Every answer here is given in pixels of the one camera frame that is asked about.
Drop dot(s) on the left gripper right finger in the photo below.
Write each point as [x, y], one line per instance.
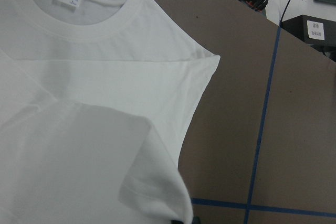
[196, 220]

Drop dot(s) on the white long-sleeve printed shirt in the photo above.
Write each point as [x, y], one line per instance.
[96, 100]

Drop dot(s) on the black power adapter box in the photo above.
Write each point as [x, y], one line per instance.
[318, 33]

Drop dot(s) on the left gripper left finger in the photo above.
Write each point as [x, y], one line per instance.
[176, 222]

